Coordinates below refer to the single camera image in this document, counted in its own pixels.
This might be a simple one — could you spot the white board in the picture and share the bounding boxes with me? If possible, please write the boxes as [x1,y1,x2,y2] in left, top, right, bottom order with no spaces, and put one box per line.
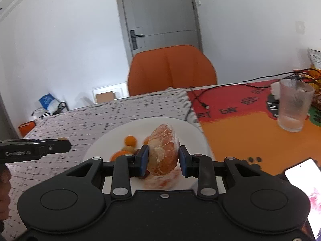
[92,82,129,104]

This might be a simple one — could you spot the smartphone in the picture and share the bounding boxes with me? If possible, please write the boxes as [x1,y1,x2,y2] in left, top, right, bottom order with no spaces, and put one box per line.
[284,159,321,239]

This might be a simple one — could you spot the blue and white bag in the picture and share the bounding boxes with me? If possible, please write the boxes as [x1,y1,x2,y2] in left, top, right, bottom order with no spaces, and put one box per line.
[38,93,59,115]

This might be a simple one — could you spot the black metal rack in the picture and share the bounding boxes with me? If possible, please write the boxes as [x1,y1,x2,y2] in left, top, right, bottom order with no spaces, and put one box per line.
[54,101,69,114]

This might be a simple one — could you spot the red and orange mat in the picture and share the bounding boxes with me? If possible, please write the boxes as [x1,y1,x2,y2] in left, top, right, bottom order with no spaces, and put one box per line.
[187,79,321,179]

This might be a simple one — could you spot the white plate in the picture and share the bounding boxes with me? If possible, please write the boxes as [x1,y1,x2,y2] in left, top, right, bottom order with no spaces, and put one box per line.
[83,117,213,194]

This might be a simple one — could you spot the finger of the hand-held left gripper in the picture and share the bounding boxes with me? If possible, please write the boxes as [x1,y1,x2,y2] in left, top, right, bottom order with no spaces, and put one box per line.
[40,138,72,157]

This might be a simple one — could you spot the white power adapter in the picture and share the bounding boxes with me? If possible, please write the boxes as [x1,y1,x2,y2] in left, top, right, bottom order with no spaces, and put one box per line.
[270,82,281,98]

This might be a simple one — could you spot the orange chair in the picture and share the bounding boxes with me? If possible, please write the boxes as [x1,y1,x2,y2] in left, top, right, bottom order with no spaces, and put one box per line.
[128,45,217,96]

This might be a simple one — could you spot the orange box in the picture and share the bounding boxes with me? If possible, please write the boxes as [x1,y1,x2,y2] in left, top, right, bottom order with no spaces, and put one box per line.
[18,121,36,136]

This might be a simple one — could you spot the person's left hand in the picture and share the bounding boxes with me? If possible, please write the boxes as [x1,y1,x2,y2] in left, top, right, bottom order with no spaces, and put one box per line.
[0,171,12,221]

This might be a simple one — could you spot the black cable with plug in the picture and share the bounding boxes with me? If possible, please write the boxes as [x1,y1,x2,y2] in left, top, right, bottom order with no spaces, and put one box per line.
[189,68,311,109]

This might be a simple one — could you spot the black door handle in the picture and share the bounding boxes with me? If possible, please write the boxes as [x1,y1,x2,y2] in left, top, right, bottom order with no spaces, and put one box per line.
[130,29,144,50]

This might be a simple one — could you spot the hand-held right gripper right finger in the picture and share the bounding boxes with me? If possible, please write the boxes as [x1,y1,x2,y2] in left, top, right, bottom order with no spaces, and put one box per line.
[179,145,267,200]

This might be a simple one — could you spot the ribbed clear glass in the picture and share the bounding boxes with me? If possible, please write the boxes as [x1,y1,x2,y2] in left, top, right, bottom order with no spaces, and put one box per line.
[277,78,315,133]

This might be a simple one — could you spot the grey-brown door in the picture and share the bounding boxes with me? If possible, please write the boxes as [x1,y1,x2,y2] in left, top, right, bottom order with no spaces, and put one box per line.
[0,90,19,140]

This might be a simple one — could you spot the printed snack bag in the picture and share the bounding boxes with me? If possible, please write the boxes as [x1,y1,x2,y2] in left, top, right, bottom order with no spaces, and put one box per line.
[308,48,321,71]

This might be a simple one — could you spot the red and black wires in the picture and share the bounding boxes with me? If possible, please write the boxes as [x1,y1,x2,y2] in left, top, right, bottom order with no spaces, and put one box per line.
[291,68,321,86]

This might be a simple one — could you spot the brown cardboard box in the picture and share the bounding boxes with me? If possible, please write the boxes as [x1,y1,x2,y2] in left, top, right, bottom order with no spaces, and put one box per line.
[96,91,116,103]

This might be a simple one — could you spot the grey door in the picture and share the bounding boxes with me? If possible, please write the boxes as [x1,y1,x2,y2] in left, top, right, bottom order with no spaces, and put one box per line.
[114,0,203,58]

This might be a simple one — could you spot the black-patterned white tablecloth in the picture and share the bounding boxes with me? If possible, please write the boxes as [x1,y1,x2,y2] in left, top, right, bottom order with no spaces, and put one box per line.
[0,87,203,241]

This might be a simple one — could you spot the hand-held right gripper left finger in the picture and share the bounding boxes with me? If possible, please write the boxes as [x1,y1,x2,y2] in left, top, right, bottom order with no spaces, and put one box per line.
[60,144,150,200]

